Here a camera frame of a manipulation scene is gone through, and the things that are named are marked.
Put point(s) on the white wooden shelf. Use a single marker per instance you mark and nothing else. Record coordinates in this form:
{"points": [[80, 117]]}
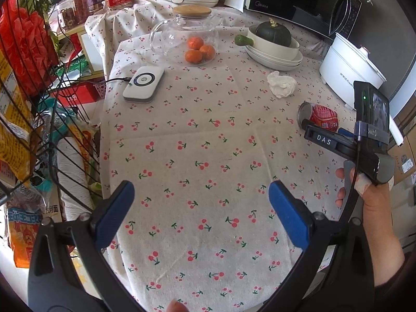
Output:
{"points": [[92, 55]]}

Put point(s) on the red box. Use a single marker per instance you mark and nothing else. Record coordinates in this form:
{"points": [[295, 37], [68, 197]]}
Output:
{"points": [[81, 94]]}

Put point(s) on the purple label glass jar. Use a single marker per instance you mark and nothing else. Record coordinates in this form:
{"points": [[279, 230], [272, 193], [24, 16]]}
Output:
{"points": [[96, 0]]}

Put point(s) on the small crumpled white tissue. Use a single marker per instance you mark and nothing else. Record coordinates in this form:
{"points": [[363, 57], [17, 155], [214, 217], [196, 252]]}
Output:
{"points": [[281, 84]]}

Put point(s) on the glass jar of dried fruit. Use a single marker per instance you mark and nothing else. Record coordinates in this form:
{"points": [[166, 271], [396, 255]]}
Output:
{"points": [[79, 6], [66, 18]]}

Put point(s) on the black microwave oven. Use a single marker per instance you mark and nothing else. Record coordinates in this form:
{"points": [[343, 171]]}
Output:
{"points": [[292, 0]]}

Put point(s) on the person's right hand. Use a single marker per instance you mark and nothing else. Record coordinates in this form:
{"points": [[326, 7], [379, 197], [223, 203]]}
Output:
{"points": [[377, 201]]}

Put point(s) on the cardboard box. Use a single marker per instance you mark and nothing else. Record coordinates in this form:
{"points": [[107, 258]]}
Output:
{"points": [[406, 162]]}

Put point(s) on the white oval bowl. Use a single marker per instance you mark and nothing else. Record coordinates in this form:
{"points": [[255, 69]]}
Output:
{"points": [[276, 49]]}

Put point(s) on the green leafy vegetable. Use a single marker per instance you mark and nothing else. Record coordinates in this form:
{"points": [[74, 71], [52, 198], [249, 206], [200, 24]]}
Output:
{"points": [[35, 1]]}

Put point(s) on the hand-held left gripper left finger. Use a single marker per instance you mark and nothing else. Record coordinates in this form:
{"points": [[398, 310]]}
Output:
{"points": [[113, 214]]}

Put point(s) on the red plastic bag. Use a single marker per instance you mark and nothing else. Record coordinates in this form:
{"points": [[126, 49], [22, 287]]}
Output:
{"points": [[29, 39]]}

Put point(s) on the bamboo teapot lid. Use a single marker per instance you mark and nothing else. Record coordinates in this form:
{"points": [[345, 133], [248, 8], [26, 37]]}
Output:
{"points": [[191, 11]]}

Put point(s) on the glass teapot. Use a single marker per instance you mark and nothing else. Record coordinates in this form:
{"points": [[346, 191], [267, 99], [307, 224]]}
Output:
{"points": [[172, 39]]}

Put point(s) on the dark green pumpkin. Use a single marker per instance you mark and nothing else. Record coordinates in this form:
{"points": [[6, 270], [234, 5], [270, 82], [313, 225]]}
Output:
{"points": [[273, 34]]}

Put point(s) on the person's right forearm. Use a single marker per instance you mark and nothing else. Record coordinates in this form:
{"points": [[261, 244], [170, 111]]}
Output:
{"points": [[383, 250]]}

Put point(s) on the green avocado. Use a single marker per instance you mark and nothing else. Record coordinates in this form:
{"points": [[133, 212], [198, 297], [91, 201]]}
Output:
{"points": [[243, 40]]}

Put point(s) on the white plate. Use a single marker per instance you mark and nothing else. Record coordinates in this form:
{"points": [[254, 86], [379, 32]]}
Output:
{"points": [[279, 67]]}

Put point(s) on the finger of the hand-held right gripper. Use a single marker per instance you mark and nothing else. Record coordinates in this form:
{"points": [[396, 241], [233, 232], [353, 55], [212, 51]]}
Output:
{"points": [[321, 138]]}

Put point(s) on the orange snack packet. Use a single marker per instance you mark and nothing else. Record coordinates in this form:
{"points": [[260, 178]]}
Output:
{"points": [[22, 243]]}

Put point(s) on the white flat electronic device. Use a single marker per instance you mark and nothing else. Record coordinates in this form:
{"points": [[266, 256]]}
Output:
{"points": [[143, 83]]}

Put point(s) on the cherry print tablecloth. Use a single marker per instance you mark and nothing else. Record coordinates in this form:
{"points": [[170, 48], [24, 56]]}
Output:
{"points": [[195, 130]]}

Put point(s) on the white electric pot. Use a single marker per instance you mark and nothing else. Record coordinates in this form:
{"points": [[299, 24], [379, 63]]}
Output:
{"points": [[351, 71]]}

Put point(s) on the white paper towel roll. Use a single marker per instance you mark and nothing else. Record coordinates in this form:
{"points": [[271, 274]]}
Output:
{"points": [[73, 175]]}

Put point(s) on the person's left hand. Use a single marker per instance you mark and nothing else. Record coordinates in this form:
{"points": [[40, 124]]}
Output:
{"points": [[177, 306]]}

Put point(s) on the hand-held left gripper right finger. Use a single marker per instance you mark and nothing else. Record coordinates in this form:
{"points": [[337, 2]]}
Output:
{"points": [[289, 214]]}

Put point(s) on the yellow food packet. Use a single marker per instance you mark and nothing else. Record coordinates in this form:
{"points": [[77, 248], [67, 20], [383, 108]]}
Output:
{"points": [[9, 120]]}

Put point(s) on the red drink can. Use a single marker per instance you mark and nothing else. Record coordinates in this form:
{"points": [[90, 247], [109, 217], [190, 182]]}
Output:
{"points": [[325, 115]]}

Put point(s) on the small orange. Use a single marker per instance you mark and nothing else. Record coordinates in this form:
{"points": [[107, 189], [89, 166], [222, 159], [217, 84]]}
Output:
{"points": [[195, 43], [208, 52], [193, 57]]}

